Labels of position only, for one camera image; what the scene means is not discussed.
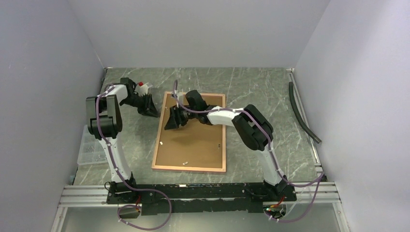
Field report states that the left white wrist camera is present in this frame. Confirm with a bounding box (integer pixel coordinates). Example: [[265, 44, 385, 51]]
[[135, 82, 152, 96]]

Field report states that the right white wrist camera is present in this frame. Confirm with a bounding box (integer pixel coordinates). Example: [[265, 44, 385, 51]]
[[172, 90, 184, 108]]

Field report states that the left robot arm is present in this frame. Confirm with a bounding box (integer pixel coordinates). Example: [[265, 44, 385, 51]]
[[86, 77, 160, 203]]

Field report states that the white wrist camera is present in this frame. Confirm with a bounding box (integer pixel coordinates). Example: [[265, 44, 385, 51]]
[[172, 90, 184, 108], [135, 82, 152, 96]]

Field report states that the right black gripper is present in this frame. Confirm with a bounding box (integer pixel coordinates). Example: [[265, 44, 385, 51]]
[[164, 104, 198, 131]]

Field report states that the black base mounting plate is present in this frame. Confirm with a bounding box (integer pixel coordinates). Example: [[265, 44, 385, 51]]
[[106, 182, 297, 216]]

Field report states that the brown backing board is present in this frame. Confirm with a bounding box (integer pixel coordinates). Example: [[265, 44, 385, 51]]
[[155, 94, 224, 169]]

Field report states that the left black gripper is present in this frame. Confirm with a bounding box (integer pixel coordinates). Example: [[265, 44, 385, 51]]
[[121, 93, 160, 118]]

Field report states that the clear plastic screw box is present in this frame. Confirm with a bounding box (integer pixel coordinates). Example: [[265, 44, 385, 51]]
[[77, 125, 107, 165]]

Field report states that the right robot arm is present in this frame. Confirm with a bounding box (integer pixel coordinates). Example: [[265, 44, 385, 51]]
[[164, 90, 294, 201]]

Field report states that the pink wooden picture frame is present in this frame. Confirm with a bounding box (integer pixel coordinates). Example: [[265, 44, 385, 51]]
[[151, 91, 227, 174]]

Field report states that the aluminium extrusion rail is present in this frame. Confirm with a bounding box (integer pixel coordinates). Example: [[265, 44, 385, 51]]
[[59, 182, 341, 207]]

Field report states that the black hose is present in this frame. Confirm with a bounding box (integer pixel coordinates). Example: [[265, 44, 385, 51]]
[[288, 81, 322, 144]]

